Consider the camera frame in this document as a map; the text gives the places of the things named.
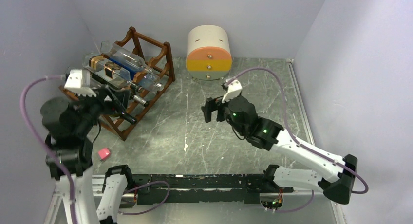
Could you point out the clear bottle black gold cap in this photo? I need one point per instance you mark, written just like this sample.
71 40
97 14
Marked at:
104 69

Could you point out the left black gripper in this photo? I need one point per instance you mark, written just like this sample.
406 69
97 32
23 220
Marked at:
119 100

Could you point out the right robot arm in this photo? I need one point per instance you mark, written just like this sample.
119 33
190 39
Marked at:
326 172

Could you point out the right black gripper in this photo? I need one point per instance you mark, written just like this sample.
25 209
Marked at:
213 104

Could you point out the pink cube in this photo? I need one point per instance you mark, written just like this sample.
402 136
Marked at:
104 154

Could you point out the dark green labelled wine bottle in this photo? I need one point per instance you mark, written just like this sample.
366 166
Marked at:
122 114

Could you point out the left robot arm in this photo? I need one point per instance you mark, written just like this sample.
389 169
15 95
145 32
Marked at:
70 163

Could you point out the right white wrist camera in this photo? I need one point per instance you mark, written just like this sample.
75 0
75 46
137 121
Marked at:
232 90

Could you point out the small clear glass bottle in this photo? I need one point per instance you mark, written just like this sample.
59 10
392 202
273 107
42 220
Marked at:
126 59

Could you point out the olive green wine bottle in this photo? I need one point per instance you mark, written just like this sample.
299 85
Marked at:
135 97

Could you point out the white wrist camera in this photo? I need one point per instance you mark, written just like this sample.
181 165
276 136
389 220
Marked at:
232 90
78 82

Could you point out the blue glass bottle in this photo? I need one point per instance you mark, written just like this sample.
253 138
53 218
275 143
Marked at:
141 78

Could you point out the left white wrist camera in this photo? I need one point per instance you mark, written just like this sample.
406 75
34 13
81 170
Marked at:
78 82

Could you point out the brown wooden wine rack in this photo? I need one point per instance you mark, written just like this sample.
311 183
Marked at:
157 56

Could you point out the cream orange yellow drawer cabinet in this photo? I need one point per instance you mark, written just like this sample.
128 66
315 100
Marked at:
208 53

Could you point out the black base frame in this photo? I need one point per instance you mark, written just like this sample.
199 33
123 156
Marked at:
150 189

